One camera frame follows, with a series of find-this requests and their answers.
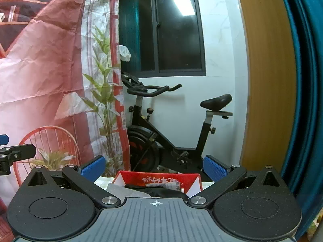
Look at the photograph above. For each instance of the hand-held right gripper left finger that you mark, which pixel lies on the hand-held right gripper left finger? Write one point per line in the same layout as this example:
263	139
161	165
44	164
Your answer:
92	167

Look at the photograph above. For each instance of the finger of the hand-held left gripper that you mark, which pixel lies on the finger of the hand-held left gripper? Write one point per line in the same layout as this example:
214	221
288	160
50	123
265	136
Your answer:
4	139
22	151

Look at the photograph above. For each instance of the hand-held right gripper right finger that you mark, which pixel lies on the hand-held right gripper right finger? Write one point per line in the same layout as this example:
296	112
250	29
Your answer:
215	167

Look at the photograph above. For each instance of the red cardboard box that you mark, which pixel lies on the red cardboard box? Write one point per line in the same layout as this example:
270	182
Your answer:
131	177

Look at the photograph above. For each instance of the checked tablecloth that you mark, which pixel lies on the checked tablecloth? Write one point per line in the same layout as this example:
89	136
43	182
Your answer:
103	181

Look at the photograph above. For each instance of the black exercise bike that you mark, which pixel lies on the black exercise bike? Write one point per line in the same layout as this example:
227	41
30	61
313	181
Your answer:
141	136

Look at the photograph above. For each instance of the black cloth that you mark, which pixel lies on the black cloth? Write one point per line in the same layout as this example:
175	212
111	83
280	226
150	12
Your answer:
161	192

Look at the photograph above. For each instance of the printed room backdrop cloth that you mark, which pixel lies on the printed room backdrop cloth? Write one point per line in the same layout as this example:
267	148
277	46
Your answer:
45	68

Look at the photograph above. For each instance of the wooden door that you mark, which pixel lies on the wooden door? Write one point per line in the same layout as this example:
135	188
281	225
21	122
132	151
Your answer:
267	68

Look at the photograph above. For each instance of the white plastic bag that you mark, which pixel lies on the white plastic bag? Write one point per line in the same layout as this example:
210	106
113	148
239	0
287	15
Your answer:
125	53

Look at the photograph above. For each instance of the dark window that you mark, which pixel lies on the dark window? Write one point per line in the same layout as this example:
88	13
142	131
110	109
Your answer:
176	30

